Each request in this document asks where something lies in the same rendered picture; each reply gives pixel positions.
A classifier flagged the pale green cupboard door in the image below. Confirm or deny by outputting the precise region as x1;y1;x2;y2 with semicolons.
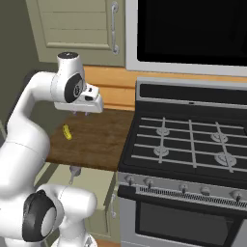
25;0;126;68

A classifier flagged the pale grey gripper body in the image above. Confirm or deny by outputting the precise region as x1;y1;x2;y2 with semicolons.
53;95;105;115

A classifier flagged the silver oven door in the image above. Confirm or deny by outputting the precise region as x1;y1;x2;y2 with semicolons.
119;194;247;247

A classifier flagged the silver cupboard door handle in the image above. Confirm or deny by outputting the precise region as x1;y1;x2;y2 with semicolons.
110;1;121;55

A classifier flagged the silver and black stove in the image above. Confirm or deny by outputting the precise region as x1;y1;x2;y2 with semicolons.
117;76;247;247

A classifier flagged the silver drawer handle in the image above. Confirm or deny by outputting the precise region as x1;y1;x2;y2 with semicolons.
110;192;118;220

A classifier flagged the silver stove knob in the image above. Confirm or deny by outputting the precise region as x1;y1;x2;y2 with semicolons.
143;178;155;189
231;189;244;203
200;185;211;197
124;175;136;187
178;182;190;194

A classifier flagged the grey measuring cup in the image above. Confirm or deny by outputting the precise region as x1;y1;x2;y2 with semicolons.
68;165;82;186

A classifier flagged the pale green drawer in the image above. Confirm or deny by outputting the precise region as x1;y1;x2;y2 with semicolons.
33;161;118;245

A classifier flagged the black and silver microwave oven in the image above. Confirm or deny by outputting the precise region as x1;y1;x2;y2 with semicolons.
124;0;247;78

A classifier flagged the yellow banana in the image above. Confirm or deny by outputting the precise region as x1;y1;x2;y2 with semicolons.
61;123;73;141

